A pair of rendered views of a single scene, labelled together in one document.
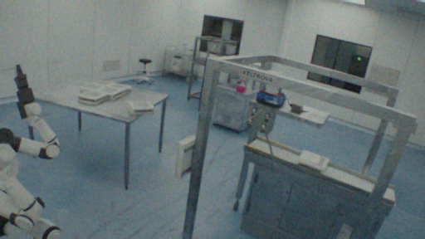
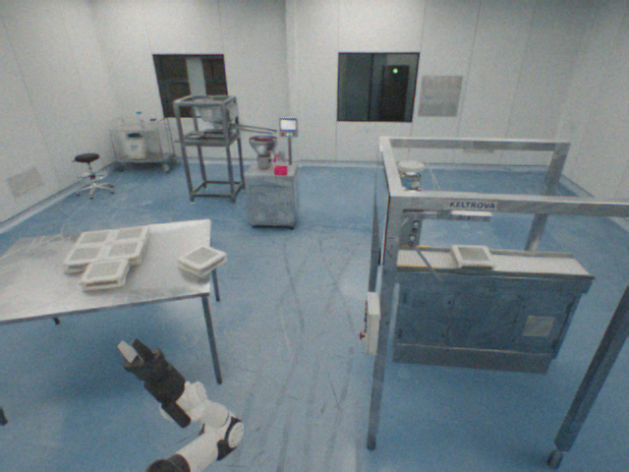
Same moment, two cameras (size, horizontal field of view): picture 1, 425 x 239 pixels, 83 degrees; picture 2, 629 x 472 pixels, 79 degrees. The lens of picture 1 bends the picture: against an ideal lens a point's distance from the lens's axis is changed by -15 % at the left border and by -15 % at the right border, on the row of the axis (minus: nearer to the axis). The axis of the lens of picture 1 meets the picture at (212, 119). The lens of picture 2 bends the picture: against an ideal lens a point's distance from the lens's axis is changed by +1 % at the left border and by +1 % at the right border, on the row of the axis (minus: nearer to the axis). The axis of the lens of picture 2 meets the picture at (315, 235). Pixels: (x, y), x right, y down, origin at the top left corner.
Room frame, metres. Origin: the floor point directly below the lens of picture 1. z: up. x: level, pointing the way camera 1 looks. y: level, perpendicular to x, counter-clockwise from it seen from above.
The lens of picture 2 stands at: (0.42, 0.94, 2.33)
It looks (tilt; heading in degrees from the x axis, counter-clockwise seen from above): 28 degrees down; 337
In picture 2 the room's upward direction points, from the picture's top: straight up
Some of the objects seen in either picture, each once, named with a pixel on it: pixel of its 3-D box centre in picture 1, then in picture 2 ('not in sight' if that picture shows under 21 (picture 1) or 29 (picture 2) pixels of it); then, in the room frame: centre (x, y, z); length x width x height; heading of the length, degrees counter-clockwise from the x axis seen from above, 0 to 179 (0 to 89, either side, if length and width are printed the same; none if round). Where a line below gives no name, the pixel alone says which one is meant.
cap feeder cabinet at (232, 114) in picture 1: (234, 107); (274, 196); (5.03, -0.38, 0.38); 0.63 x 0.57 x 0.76; 62
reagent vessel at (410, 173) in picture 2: (275, 80); (409, 175); (2.26, -0.46, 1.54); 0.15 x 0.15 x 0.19
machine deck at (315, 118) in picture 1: (290, 109); (433, 204); (2.21, -0.64, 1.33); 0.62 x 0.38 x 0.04; 61
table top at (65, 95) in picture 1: (98, 95); (103, 264); (3.16, 1.46, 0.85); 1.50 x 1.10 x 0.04; 81
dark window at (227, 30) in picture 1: (220, 36); (192, 87); (8.21, 0.15, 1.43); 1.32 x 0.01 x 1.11; 62
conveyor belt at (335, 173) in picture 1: (318, 172); (481, 266); (2.02, -0.96, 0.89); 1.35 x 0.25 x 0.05; 61
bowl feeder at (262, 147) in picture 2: not in sight; (268, 152); (5.10, -0.36, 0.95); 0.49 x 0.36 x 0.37; 62
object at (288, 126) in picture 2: not in sight; (289, 142); (5.06, -0.63, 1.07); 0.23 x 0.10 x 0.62; 62
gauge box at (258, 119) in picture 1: (261, 118); (402, 227); (2.19, -0.40, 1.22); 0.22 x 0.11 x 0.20; 61
